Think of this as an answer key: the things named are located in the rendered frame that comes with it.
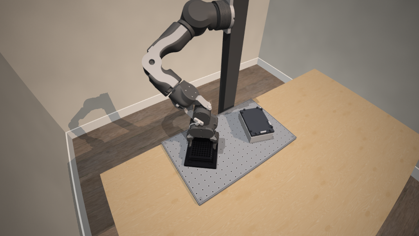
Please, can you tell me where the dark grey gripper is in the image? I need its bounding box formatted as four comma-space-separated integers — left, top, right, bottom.
186, 113, 219, 150

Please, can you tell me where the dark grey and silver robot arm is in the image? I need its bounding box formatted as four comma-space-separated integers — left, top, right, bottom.
142, 0, 235, 126

